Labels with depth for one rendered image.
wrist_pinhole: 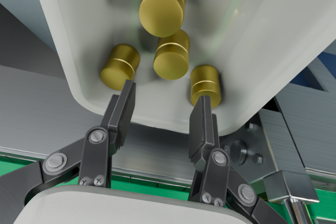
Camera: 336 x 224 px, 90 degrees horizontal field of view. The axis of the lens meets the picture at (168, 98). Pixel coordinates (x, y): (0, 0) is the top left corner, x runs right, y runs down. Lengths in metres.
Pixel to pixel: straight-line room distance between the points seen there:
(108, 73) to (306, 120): 0.22
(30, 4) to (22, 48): 0.29
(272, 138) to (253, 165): 0.03
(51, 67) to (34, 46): 0.13
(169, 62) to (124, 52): 0.06
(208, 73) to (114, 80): 0.11
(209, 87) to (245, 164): 0.09
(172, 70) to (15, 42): 0.70
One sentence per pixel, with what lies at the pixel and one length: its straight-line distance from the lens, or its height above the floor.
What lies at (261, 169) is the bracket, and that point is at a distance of 0.19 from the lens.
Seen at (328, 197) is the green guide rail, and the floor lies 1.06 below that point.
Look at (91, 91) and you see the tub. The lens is 0.19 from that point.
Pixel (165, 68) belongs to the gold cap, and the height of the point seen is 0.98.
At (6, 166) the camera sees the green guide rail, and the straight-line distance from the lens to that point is 0.28.
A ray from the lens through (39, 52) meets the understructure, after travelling 0.75.
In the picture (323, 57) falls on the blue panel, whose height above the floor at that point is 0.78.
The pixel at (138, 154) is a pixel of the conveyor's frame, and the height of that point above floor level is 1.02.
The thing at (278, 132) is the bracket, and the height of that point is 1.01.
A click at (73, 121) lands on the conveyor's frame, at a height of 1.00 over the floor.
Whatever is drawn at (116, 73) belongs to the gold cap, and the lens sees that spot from 0.18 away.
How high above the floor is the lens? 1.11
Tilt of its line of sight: 41 degrees down
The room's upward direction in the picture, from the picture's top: 172 degrees counter-clockwise
